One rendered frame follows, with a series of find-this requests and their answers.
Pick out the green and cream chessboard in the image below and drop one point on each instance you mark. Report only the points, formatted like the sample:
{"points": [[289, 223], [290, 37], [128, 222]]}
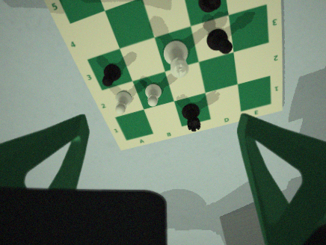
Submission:
{"points": [[132, 34]]}

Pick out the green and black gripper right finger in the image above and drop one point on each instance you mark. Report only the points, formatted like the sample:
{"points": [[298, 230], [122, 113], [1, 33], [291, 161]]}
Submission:
{"points": [[282, 223]]}

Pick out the white pawn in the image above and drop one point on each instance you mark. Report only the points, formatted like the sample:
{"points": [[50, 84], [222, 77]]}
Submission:
{"points": [[124, 99], [153, 92]]}

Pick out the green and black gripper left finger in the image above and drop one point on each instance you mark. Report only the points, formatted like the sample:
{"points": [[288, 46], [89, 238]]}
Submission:
{"points": [[20, 155]]}

